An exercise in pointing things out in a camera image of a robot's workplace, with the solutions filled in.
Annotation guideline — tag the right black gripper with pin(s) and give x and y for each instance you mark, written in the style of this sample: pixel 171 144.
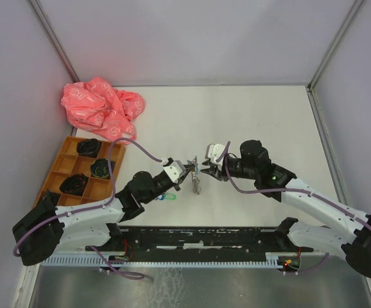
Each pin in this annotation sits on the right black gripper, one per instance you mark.
pixel 215 172

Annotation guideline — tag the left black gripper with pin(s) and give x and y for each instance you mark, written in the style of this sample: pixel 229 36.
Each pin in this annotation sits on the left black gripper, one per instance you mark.
pixel 189 168

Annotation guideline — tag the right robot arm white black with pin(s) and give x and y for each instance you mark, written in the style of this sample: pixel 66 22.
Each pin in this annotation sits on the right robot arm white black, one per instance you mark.
pixel 344 231

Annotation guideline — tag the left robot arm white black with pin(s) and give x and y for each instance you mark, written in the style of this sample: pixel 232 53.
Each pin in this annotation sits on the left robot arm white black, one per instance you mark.
pixel 48 228

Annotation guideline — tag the green key tag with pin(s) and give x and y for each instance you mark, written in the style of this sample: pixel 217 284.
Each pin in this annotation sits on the green key tag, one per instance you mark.
pixel 169 196

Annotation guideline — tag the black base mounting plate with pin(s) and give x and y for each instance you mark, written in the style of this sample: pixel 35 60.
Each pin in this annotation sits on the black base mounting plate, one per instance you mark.
pixel 136 239

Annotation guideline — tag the green black bundle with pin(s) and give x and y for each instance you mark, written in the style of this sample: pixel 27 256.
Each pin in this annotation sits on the green black bundle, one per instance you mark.
pixel 99 169

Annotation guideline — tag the orange wooden compartment tray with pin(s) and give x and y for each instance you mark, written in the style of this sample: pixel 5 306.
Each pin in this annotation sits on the orange wooden compartment tray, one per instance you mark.
pixel 68 163

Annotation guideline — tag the black bundle top compartment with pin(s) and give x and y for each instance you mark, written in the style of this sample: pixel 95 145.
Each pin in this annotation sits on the black bundle top compartment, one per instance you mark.
pixel 88 148

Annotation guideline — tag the black bundle compartment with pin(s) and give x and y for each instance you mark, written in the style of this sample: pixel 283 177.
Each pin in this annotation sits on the black bundle compartment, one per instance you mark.
pixel 74 184
pixel 50 198
pixel 88 148

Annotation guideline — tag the black bundle middle compartment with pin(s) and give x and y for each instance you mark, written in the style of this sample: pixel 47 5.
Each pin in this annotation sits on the black bundle middle compartment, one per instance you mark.
pixel 74 184

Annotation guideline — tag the pink plastic bag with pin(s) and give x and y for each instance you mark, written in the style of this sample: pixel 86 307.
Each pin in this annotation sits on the pink plastic bag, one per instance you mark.
pixel 97 107

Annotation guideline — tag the black bundle bottom compartment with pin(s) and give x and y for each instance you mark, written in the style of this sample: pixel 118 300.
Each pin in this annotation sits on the black bundle bottom compartment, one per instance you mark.
pixel 50 198

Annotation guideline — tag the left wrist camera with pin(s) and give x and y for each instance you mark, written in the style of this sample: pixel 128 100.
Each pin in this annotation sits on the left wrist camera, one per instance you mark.
pixel 174 169

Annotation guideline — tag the aluminium frame rail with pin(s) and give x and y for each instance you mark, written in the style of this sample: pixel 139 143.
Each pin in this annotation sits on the aluminium frame rail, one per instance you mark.
pixel 302 235

